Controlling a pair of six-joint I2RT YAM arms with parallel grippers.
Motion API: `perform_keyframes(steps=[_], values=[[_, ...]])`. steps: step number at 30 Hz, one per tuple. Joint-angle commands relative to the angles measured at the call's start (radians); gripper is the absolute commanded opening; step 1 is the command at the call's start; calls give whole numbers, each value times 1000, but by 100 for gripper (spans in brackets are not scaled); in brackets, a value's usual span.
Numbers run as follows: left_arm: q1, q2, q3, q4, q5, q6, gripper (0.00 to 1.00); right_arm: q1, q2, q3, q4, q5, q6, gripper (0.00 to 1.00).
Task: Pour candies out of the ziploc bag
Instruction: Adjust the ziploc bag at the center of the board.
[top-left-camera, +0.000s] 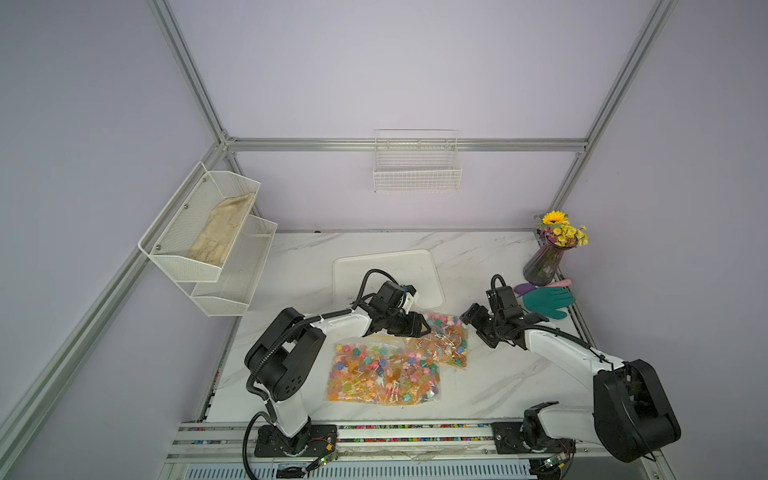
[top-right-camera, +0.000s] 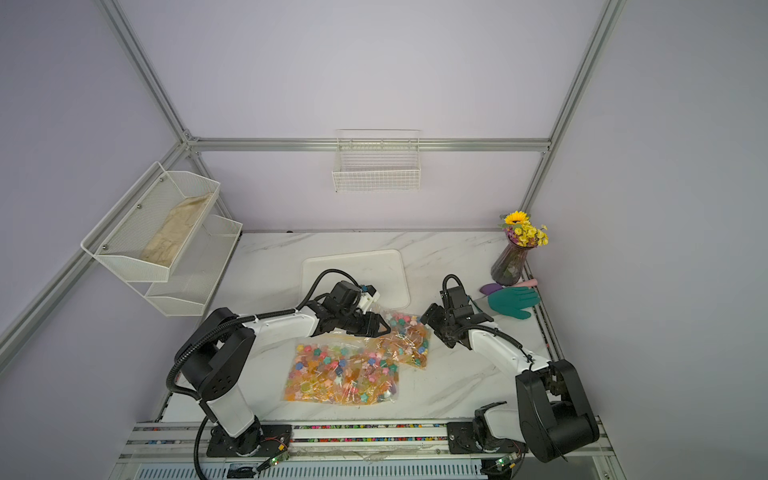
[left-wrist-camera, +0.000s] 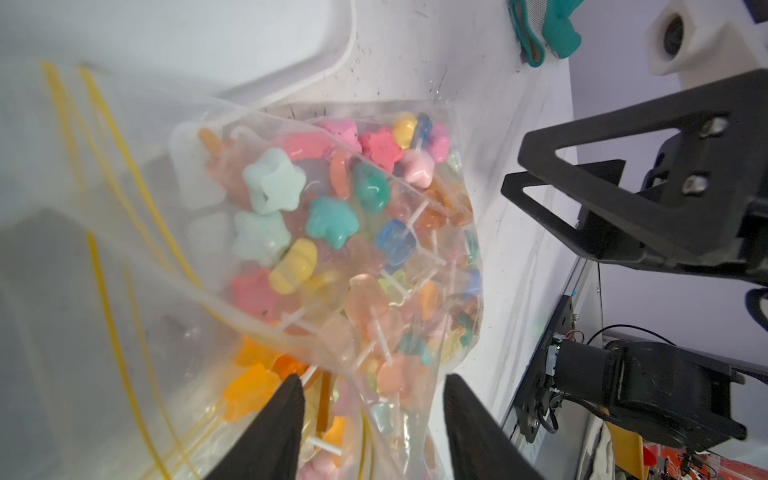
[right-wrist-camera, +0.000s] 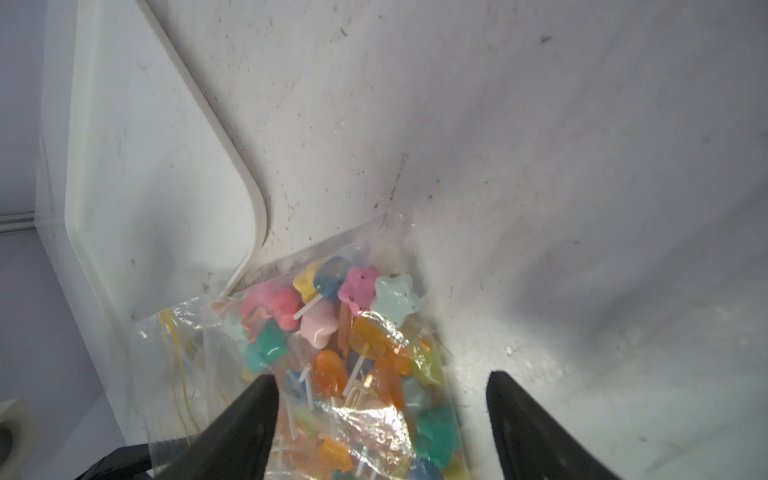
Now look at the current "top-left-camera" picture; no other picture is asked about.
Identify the small ziploc bag of candies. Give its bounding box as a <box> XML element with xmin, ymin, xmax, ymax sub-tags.
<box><xmin>416</xmin><ymin>312</ymin><xmax>469</xmax><ymax>369</ymax></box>

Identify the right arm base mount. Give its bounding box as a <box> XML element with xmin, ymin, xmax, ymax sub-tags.
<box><xmin>491</xmin><ymin>402</ymin><xmax>576</xmax><ymax>455</ymax></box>

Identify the beige cloth glove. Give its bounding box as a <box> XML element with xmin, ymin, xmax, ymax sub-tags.
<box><xmin>188</xmin><ymin>193</ymin><xmax>256</xmax><ymax>267</ymax></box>

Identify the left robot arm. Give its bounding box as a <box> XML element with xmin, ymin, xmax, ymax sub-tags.
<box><xmin>244</xmin><ymin>279</ymin><xmax>431</xmax><ymax>440</ymax></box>

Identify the upper white mesh shelf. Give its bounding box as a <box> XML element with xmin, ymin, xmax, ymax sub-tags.
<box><xmin>138</xmin><ymin>164</ymin><xmax>260</xmax><ymax>283</ymax></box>

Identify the green rubber glove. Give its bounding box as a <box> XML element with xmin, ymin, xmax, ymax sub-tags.
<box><xmin>521</xmin><ymin>287</ymin><xmax>575</xmax><ymax>320</ymax></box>

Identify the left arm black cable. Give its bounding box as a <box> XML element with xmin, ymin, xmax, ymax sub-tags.
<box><xmin>241</xmin><ymin>267</ymin><xmax>401</xmax><ymax>480</ymax></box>

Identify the dark glass vase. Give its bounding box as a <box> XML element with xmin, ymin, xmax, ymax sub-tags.
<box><xmin>523</xmin><ymin>242</ymin><xmax>567</xmax><ymax>286</ymax></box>

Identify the purple pink object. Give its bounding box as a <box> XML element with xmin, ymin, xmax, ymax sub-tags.
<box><xmin>514</xmin><ymin>278</ymin><xmax>574</xmax><ymax>296</ymax></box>

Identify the white plastic tray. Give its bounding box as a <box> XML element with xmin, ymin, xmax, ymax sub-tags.
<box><xmin>332</xmin><ymin>249</ymin><xmax>446</xmax><ymax>313</ymax></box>

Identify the large ziploc bag of candies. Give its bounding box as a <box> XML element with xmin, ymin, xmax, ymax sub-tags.
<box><xmin>326</xmin><ymin>339</ymin><xmax>443</xmax><ymax>406</ymax></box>

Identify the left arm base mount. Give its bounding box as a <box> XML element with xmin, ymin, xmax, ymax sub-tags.
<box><xmin>252</xmin><ymin>422</ymin><xmax>338</xmax><ymax>458</ymax></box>

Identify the yellow flower bouquet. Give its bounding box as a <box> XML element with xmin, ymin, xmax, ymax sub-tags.
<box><xmin>537</xmin><ymin>210</ymin><xmax>589</xmax><ymax>249</ymax></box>

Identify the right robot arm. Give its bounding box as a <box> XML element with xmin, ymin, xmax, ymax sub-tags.
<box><xmin>461</xmin><ymin>286</ymin><xmax>682</xmax><ymax>463</ymax></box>

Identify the lower white mesh shelf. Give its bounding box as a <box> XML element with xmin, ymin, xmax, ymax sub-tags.
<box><xmin>191</xmin><ymin>215</ymin><xmax>277</xmax><ymax>317</ymax></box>

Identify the white mesh shelf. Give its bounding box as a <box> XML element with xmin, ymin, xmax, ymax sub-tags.
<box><xmin>191</xmin><ymin>215</ymin><xmax>277</xmax><ymax>317</ymax></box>
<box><xmin>138</xmin><ymin>164</ymin><xmax>260</xmax><ymax>283</ymax></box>

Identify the white wire wall basket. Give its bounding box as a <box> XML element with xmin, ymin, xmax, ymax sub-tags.
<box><xmin>373</xmin><ymin>129</ymin><xmax>463</xmax><ymax>194</ymax></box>

